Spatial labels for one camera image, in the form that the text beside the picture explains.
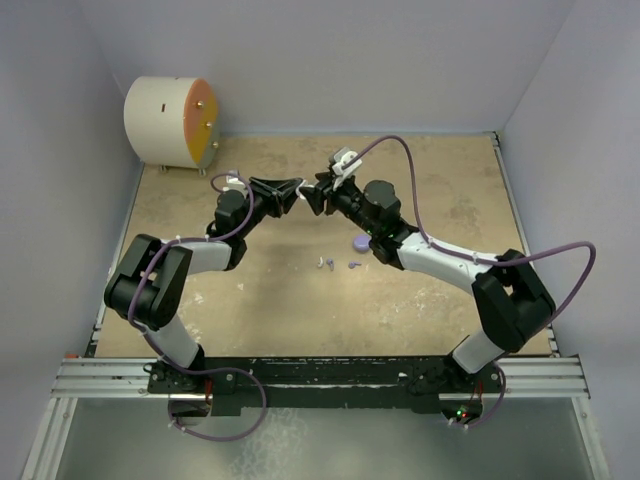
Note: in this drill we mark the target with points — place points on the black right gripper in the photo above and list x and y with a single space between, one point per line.
326 181

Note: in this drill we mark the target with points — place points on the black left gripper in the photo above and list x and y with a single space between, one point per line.
283 194

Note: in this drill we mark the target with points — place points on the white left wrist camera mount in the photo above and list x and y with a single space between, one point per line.
233 182

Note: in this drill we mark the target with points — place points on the purple earbud charging case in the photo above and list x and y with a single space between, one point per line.
361 243

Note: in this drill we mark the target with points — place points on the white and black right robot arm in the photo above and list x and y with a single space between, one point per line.
512 303

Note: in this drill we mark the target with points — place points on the white cylinder with orange face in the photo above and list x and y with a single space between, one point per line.
173 122

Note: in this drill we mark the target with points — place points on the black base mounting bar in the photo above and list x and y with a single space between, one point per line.
420 384

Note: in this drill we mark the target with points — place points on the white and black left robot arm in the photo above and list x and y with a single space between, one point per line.
147 285

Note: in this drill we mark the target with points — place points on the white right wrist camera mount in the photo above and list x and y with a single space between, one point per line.
343 165

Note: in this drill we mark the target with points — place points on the white earbud charging case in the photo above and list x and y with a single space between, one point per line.
301 189

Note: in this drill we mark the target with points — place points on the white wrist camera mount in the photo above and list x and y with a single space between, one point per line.
233 182
343 165

